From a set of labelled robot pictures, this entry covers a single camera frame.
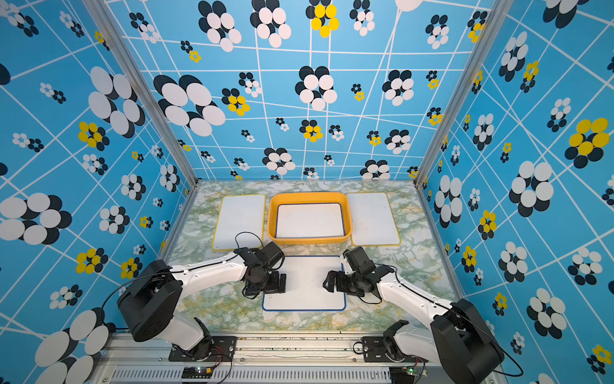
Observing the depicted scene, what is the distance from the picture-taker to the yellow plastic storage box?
3.26 feet

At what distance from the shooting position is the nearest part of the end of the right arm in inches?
24.4

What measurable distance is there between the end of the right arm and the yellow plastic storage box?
22cm
